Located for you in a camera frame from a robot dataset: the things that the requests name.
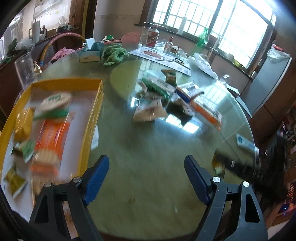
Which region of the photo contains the beige silver snack packet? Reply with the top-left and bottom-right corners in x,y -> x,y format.
133,98 -> 168,122

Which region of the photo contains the white tumbler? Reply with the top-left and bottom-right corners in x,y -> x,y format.
29,20 -> 42,43

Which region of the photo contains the crumpled plastic bag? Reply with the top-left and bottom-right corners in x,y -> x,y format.
267,45 -> 290,61

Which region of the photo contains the pink hula hoop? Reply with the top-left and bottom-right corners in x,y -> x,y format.
38,32 -> 88,70

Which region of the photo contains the small green yellow snack packet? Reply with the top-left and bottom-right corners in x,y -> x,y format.
213,154 -> 227,174

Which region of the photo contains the blue white snack packet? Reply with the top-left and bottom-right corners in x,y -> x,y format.
176,82 -> 205,102

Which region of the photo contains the teal tissue box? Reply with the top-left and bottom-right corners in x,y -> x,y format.
79,38 -> 104,63

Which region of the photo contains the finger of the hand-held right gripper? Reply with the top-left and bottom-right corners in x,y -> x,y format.
228,160 -> 257,174

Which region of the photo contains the printed paper brochure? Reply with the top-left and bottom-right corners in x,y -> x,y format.
128,46 -> 191,76

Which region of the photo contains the gold snack bag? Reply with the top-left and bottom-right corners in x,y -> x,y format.
14,108 -> 34,142

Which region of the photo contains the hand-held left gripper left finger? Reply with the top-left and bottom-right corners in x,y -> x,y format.
29,155 -> 110,241

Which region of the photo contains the metal thermos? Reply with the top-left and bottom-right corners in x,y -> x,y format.
209,36 -> 222,58

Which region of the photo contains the clear plastic bag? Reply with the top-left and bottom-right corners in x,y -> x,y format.
15,37 -> 35,50

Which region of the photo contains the red white liquor bottle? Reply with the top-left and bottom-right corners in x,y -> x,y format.
147,27 -> 160,47

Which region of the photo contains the yellow cardboard tray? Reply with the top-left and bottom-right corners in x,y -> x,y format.
0,79 -> 104,209

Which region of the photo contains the white plastic bag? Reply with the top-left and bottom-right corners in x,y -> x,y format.
188,53 -> 219,79

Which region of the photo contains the orange cracker box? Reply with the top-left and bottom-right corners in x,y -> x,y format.
31,119 -> 71,176

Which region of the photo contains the clear plastic cup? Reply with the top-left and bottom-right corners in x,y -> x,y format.
14,52 -> 38,90

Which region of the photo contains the small glass bottle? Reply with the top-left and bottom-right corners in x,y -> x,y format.
164,37 -> 174,53

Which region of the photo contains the clear glass jar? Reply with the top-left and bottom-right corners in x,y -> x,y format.
139,22 -> 153,47

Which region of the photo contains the green plastic bottle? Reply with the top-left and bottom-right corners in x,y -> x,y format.
196,27 -> 210,50

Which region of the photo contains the green striped snack packet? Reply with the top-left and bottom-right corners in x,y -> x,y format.
139,77 -> 176,100

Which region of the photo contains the red round paddle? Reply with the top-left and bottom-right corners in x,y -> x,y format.
102,32 -> 141,45

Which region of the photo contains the grey refrigerator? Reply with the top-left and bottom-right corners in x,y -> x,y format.
240,50 -> 293,142

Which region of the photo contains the green cloth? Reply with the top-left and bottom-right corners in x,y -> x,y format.
102,44 -> 129,66

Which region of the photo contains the white tissue paper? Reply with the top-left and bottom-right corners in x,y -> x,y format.
90,126 -> 100,150

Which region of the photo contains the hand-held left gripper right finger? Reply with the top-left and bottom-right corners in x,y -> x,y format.
184,155 -> 269,241

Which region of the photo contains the pink cloth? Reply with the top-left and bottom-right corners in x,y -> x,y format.
52,47 -> 74,61

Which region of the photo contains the long orange cracker pack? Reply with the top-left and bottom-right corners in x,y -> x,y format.
191,98 -> 223,130

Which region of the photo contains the small brown snack packet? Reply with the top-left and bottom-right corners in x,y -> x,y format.
161,69 -> 177,85

